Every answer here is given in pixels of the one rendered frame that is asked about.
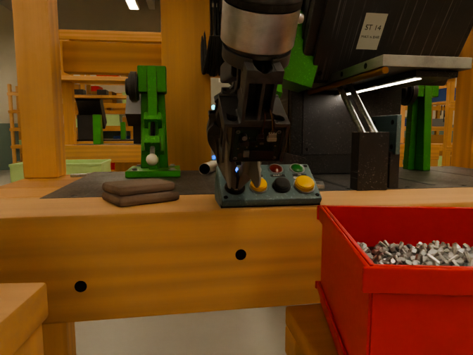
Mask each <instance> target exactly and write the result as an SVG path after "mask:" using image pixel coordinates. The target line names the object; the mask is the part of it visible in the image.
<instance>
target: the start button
mask: <svg viewBox="0 0 473 355"><path fill-rule="evenodd" d="M295 186H296V188H298V189H299V190H301V191H304V192H309V191H311V190H313V188H314V186H315V183H314V181H313V179H312V178H310V177H308V176H305V175H302V176H299V177H297V178H296V180H295Z"/></svg>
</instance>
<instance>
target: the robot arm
mask: <svg viewBox="0 0 473 355"><path fill-rule="evenodd" d="M302 3H303V0H222V20H221V32H220V38H221V40H222V58H223V60H224V61H225V62H224V63H223V64H222V65H221V66H220V81H221V83H229V85H231V86H230V87H221V92H220V93H218V94H216V95H215V96H214V101H215V110H214V111H208V116H209V119H208V123H207V128H206V132H207V138H208V143H209V145H210V147H211V149H212V150H213V153H214V154H215V157H216V159H217V164H218V166H219V168H220V171H221V173H222V175H223V177H224V179H225V180H226V182H227V186H228V187H229V188H230V189H231V187H232V188H233V189H241V188H242V187H243V186H244V185H245V184H246V183H247V182H248V181H249V180H251V181H252V182H253V184H254V186H255V187H256V188H258V187H259V186H260V183H261V172H260V165H261V163H262V162H263V161H277V160H278V159H279V162H282V159H283V156H284V150H285V146H286V141H287V137H288V133H289V128H290V122H289V119H288V118H287V115H286V113H285V110H284V108H283V106H282V103H281V101H280V99H279V96H278V94H276V92H277V85H282V83H283V79H284V69H285V68H286V67H287V66H288V64H289V59H290V55H291V49H292V48H293V47H294V42H295V38H296V31H297V26H298V24H301V23H303V21H304V15H303V14H302V13H301V6H302ZM283 136H284V139H283ZM282 140H283V142H282ZM281 146H282V147H281ZM236 162H241V167H240V168H239V169H238V171H236V168H237V164H236Z"/></svg>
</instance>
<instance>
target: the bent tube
mask: <svg viewBox="0 0 473 355"><path fill-rule="evenodd" d="M217 166H218V164H217V159H215V160H212V161H209V162H206V163H202V164H201V165H200V166H199V172H200V174H202V175H207V174H209V173H211V172H214V171H216V168H217Z"/></svg>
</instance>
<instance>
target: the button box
mask: <svg viewBox="0 0 473 355"><path fill-rule="evenodd" d="M273 164H276V163H273ZM273 164H270V165H260V172H261V178H263V179H264V180H265V181H266V182H267V188H266V190H264V191H262V192H257V191H255V190H253V189H252V188H251V180H249V181H248V182H247V183H246V184H245V185H244V189H243V190H242V191H241V192H237V193H234V192H231V191H229V190H228V189H227V188H226V184H227V182H226V180H225V179H224V177H223V175H222V173H221V171H220V168H219V166H217V168H216V176H215V191H214V193H215V200H216V202H217V203H218V205H219V206H220V208H243V207H266V206H308V205H320V202H321V200H322V197H321V194H320V192H319V189H318V188H317V185H316V183H315V180H314V178H313V175H312V173H311V171H310V169H309V166H308V165H307V164H299V165H301V166H303V171H302V172H299V173H298V172H295V171H293V170H292V169H291V166H292V165H293V164H298V163H293V164H280V165H279V164H276V165H279V166H281V167H282V171H281V172H279V173H274V172H272V171H271V170H270V166H271V165H273ZM302 175H305V176H308V177H310V178H312V179H313V181H314V183H315V186H314V188H313V190H311V191H309V192H304V191H301V190H299V189H298V188H296V186H295V180H296V178H297V177H299V176H302ZM279 177H283V178H286V179H288V180H289V182H290V187H289V189H288V190H287V191H280V190H278V189H276V188H275V187H274V181H275V179H276V178H279Z"/></svg>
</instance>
